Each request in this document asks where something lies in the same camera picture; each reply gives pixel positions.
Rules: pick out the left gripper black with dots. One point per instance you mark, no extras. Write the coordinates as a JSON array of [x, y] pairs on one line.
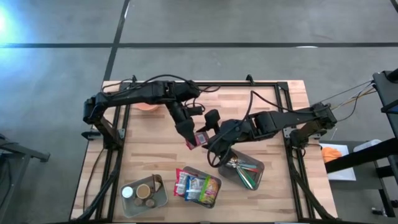
[[178, 112]]

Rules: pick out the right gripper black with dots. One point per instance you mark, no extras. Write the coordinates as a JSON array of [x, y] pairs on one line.
[[230, 132]]

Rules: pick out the small maroon packet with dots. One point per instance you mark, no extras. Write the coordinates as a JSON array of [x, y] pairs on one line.
[[199, 139]]

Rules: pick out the silver all-metal spoon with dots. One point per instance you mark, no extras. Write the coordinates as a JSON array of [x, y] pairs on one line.
[[230, 162]]

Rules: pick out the dark grey translucent bin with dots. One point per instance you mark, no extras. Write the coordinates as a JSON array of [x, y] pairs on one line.
[[228, 177]]

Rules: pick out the green pink ramen packet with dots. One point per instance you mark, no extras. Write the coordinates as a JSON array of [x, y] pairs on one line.
[[210, 189]]

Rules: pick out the blue ramen packet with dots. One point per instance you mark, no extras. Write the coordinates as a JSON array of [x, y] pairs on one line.
[[194, 188]]

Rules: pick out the red ramen packet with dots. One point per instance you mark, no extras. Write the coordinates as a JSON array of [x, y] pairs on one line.
[[180, 185]]

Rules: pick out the small glass spice jar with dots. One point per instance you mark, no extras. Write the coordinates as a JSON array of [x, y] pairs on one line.
[[150, 203], [138, 202]]

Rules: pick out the white round lid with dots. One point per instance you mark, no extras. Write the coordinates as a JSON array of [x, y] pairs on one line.
[[127, 192]]

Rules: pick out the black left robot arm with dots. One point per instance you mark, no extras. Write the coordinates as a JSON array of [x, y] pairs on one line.
[[140, 93]]

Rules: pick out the terracotta bowl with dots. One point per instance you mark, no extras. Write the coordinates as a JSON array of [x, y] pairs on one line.
[[146, 107]]

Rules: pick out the light grey rectangular bin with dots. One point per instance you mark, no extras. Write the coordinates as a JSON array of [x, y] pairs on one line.
[[130, 208]]

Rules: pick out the orange cloth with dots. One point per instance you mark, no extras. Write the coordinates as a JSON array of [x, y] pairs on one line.
[[331, 154]]

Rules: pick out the white board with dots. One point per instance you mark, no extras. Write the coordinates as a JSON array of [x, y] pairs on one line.
[[342, 174]]

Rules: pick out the black diagonal bar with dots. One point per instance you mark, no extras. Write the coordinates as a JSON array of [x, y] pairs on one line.
[[357, 158]]

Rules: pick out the white plastic box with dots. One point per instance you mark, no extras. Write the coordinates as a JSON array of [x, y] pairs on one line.
[[367, 145]]

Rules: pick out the black metal furniture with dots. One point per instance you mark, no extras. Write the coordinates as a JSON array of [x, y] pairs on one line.
[[18, 151]]

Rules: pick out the black equipment cart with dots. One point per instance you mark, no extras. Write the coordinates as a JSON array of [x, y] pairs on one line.
[[387, 93]]

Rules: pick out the small black floor object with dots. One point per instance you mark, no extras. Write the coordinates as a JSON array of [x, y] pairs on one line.
[[379, 212]]

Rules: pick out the black aluminium table frame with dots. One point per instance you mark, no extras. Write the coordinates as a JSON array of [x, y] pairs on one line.
[[248, 84]]

